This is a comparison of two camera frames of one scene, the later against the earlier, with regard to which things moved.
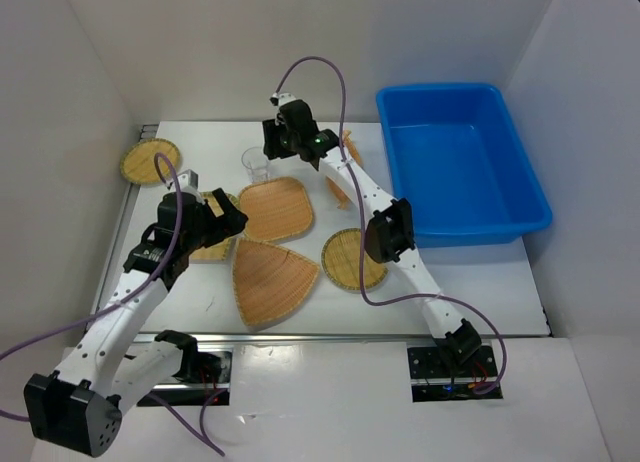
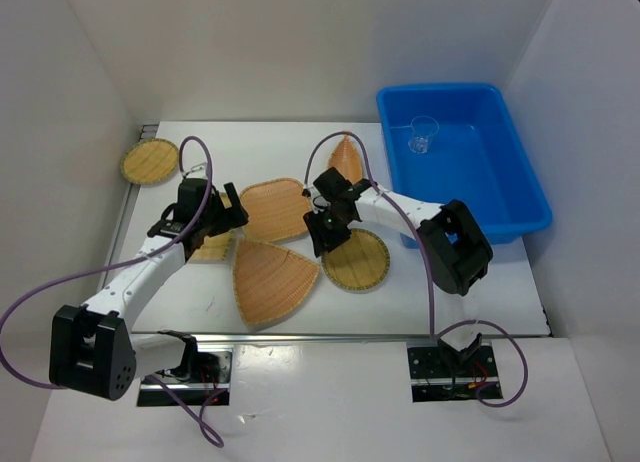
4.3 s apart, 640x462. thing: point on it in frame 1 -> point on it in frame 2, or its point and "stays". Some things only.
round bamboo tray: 341,261 stays
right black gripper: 271,129 -> 322,238
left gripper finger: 224,202 -> 233,195
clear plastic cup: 255,160 -> 423,128
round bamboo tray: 138,163 stays
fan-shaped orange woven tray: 268,281 stays
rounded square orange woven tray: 275,208 stays
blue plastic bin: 459,159 stays
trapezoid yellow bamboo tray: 216,251 stays
